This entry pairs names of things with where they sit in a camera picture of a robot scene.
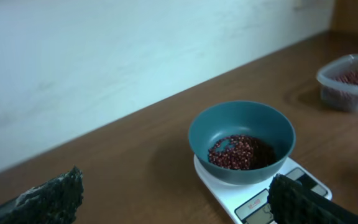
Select white digital kitchen scale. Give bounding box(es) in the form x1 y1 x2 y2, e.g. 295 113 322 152
193 157 333 224

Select teal plastic bowl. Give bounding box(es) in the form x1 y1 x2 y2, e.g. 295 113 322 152
188 100 296 185

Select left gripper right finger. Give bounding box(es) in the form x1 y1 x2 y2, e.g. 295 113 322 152
267 174 358 224

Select red beans in bowl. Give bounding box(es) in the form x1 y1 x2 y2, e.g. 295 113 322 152
208 134 277 170

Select red beans in container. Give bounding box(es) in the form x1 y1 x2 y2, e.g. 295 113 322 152
334 71 358 85

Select clear plastic bean container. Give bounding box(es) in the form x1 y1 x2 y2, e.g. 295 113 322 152
316 54 358 112

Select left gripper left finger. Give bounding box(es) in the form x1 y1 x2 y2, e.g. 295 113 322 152
0 167 84 224

